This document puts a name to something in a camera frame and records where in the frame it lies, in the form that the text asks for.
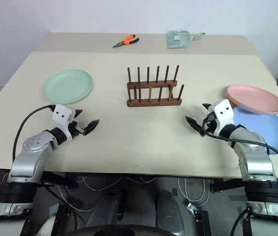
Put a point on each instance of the dark rounded robot foot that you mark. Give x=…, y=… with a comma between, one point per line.
x=107, y=209
x=169, y=211

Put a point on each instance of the black table frame bracket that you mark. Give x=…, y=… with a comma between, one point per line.
x=225, y=185
x=60, y=180

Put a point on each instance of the wooden dish rack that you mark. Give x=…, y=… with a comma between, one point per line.
x=153, y=102

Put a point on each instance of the pink plate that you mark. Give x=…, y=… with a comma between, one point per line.
x=254, y=98

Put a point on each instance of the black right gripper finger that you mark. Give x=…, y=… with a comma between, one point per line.
x=207, y=107
x=194, y=123

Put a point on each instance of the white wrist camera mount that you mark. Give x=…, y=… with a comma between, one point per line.
x=61, y=115
x=223, y=113

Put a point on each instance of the blue plate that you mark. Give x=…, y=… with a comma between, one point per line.
x=269, y=130

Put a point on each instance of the dark curved robot body rim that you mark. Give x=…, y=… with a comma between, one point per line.
x=129, y=229

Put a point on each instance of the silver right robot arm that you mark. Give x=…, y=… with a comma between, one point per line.
x=254, y=162

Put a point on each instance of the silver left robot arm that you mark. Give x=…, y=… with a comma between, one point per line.
x=28, y=159

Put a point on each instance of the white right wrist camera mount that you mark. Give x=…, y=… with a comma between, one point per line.
x=223, y=113

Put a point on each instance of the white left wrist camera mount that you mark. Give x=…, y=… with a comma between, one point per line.
x=61, y=115

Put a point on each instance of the small green packaged item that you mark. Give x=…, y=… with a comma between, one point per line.
x=199, y=36

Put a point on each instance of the green plate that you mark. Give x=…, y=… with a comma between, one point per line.
x=67, y=86

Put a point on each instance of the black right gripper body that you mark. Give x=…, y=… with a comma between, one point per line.
x=210, y=121

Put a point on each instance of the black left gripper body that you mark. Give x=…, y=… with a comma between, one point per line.
x=74, y=131

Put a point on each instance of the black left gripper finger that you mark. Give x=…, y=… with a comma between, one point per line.
x=91, y=126
x=78, y=113

